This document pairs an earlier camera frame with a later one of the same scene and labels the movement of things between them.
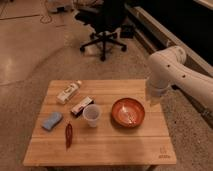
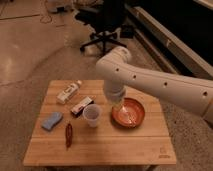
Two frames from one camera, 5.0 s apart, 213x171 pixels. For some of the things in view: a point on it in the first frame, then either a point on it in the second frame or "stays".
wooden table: [104, 122] stays
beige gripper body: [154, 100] → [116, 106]
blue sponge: [55, 118] stays
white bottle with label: [68, 91] stays
